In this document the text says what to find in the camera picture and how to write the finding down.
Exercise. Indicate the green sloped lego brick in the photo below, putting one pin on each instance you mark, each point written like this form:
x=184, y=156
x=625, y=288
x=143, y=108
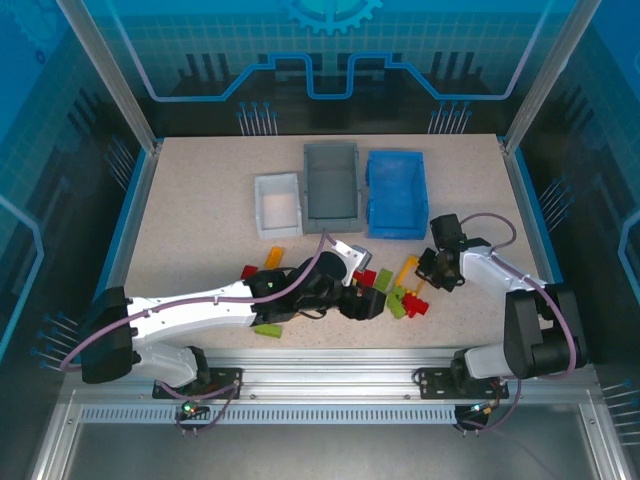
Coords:
x=396, y=307

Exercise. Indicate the yellow lego window frame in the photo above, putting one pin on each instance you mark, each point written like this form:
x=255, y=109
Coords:
x=406, y=270

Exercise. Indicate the green square lego brick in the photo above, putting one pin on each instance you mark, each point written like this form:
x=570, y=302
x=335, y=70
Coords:
x=400, y=290

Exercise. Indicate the white plastic bin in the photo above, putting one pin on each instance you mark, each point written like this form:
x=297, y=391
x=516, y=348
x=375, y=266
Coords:
x=277, y=205

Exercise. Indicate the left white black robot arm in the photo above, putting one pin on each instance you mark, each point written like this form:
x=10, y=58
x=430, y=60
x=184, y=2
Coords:
x=190, y=310

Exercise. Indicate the blue plastic bin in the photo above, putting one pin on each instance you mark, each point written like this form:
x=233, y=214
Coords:
x=397, y=195

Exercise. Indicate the grey plastic bin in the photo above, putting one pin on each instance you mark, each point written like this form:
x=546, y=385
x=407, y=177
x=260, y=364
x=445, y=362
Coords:
x=332, y=190

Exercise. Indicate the right base LED connector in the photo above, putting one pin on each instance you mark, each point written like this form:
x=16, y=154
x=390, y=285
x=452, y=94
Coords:
x=477, y=410

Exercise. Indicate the base led connector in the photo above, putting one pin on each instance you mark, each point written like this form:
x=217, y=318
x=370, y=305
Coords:
x=192, y=409
x=477, y=410

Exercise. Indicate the metal base tray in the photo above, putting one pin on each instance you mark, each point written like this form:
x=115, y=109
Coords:
x=325, y=455

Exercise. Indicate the left base LED connector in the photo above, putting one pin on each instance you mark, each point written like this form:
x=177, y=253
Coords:
x=192, y=409

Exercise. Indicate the aluminium table edge rail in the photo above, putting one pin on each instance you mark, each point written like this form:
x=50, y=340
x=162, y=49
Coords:
x=325, y=375

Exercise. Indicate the right aluminium side rail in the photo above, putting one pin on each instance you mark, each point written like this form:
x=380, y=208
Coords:
x=530, y=215

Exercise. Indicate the aluminium side rail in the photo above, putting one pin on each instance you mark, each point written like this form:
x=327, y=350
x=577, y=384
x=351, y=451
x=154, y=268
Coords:
x=530, y=215
x=135, y=210

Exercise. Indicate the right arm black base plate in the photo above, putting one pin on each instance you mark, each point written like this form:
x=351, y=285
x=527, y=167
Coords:
x=432, y=382

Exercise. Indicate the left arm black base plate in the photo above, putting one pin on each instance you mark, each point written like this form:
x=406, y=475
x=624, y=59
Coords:
x=225, y=377

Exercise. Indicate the left aluminium side rail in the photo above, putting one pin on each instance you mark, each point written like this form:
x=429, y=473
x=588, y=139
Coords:
x=135, y=210

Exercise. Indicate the right aluminium frame post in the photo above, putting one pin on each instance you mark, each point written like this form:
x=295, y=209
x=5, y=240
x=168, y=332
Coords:
x=550, y=75

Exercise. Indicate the aluminium frame post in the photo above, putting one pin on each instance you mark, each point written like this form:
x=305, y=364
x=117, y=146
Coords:
x=107, y=75
x=550, y=75

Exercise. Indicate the left aluminium frame post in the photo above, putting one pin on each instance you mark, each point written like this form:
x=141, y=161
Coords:
x=107, y=75

